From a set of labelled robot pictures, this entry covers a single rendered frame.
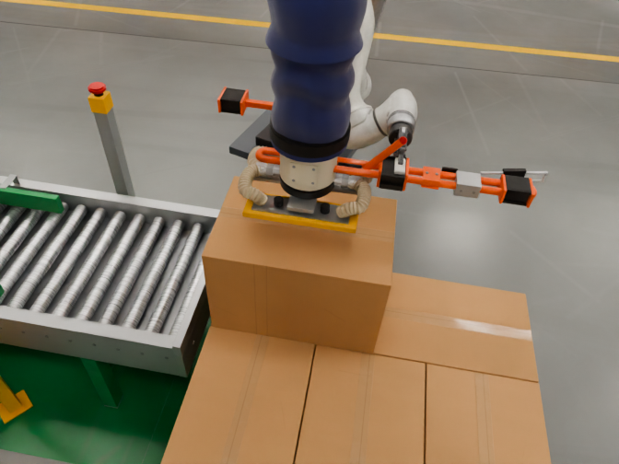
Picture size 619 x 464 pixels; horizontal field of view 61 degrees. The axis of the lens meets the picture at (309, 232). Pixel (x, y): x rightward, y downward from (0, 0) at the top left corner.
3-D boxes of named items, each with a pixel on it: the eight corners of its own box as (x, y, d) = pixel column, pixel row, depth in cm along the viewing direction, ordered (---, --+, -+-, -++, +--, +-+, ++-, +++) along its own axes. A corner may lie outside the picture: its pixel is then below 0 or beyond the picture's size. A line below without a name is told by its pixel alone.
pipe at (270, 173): (243, 203, 154) (241, 189, 150) (262, 153, 171) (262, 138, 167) (357, 220, 151) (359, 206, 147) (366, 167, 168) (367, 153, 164)
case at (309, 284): (211, 327, 193) (201, 255, 164) (239, 248, 220) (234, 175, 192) (373, 354, 188) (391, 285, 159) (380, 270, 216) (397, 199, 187)
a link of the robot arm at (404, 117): (412, 135, 173) (412, 145, 169) (385, 132, 174) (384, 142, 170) (417, 111, 167) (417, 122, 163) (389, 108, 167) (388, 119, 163)
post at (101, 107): (134, 259, 284) (87, 98, 212) (139, 249, 288) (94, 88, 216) (145, 261, 283) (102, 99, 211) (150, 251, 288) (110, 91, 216)
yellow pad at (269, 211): (241, 216, 155) (240, 204, 152) (250, 194, 162) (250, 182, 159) (356, 234, 152) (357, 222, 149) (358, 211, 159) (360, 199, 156)
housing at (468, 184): (452, 196, 150) (457, 184, 147) (452, 180, 155) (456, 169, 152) (477, 200, 150) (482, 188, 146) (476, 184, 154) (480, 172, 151)
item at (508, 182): (498, 203, 148) (504, 191, 145) (496, 187, 153) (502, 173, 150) (529, 208, 148) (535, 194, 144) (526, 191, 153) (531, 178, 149)
